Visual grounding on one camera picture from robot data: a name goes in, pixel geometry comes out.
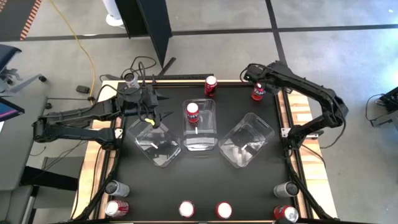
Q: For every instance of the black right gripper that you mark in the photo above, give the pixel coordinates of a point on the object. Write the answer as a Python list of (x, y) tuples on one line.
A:
[(273, 83)]

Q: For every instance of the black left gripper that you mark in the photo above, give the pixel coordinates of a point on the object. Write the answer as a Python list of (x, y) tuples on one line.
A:
[(150, 101)]

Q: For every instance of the orange Fanta soda can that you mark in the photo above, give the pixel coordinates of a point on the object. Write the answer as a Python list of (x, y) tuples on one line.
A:
[(224, 210), (192, 115), (283, 214), (258, 93)]

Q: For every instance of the silver slim Celsius can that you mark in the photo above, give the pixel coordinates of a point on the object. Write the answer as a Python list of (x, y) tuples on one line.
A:
[(283, 189), (119, 188), (132, 81)]

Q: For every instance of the red Coca-Cola soda can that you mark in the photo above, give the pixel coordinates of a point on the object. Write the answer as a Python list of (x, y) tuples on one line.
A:
[(211, 88), (116, 208), (186, 209)]

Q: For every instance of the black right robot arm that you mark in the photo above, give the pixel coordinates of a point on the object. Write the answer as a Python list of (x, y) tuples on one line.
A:
[(311, 88)]

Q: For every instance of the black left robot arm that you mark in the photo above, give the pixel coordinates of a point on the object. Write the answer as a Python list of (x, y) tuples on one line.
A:
[(71, 132)]

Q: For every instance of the yellow tape tag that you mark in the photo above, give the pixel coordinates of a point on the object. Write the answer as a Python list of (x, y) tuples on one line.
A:
[(150, 121)]

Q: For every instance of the clear plastic bin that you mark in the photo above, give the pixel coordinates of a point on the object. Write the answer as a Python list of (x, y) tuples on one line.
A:
[(161, 149), (248, 137), (200, 141)]

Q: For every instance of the black table mat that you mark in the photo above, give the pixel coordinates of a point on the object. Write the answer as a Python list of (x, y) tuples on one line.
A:
[(202, 180)]

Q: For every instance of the small black power adapter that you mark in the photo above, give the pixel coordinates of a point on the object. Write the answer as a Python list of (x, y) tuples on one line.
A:
[(83, 89)]

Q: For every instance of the dark partition panel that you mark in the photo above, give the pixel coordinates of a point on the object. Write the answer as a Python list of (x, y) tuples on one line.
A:
[(149, 25)]

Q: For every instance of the white round stand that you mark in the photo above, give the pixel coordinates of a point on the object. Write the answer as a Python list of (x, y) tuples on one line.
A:
[(113, 20)]

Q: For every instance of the grey desk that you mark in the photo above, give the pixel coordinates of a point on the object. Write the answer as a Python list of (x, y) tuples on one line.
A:
[(18, 149)]

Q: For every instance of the monitor with blue screen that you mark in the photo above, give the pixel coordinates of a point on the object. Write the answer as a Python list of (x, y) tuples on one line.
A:
[(7, 110)]

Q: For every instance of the blue office chair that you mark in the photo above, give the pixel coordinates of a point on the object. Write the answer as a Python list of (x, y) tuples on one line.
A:
[(7, 54)]

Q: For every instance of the black floor mat orange edge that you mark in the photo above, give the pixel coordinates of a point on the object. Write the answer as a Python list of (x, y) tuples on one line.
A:
[(12, 18)]

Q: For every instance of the grey cabinet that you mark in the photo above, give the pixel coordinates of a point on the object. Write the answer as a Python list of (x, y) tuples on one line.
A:
[(15, 205)]

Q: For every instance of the black aluminium table frame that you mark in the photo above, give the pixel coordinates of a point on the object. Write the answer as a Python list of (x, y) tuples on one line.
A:
[(174, 76)]

